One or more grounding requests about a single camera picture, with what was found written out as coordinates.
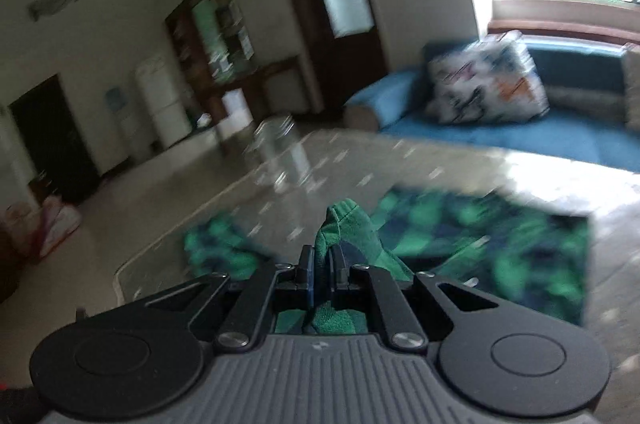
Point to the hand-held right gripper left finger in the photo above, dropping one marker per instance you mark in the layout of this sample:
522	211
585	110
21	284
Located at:
305	276

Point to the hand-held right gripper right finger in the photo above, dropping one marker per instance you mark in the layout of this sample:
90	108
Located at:
341	276

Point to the green plaid cloth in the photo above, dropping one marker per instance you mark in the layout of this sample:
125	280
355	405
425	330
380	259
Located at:
500	244

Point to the grey quilted star table cover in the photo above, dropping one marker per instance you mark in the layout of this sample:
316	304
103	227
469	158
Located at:
350	174

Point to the clear glass mug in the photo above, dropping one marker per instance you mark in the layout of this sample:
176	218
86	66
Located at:
275	144

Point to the blue sofa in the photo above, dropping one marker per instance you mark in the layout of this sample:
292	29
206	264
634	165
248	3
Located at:
475	139

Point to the dark wooden desk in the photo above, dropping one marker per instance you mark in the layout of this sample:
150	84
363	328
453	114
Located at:
280	69

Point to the white fridge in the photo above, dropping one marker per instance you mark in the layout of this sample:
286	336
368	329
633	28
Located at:
160	104

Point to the water dispenser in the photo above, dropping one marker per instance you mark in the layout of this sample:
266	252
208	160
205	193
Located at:
125	129

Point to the butterfly print pillow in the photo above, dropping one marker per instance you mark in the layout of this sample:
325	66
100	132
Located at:
485	79

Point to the red and white bag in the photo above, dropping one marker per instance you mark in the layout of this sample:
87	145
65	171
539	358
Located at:
50	229

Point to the dark wooden shelf cabinet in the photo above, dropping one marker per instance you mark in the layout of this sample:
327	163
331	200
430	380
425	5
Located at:
182	44

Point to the dark wooden door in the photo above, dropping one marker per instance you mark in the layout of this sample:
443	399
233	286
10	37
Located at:
300	4

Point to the dark doorway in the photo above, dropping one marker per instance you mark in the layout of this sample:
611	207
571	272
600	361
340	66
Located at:
50	139

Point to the beige cushion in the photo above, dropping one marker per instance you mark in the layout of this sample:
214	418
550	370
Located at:
632	89

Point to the wall light fixture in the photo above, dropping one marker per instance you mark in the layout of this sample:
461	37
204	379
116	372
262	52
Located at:
55	0

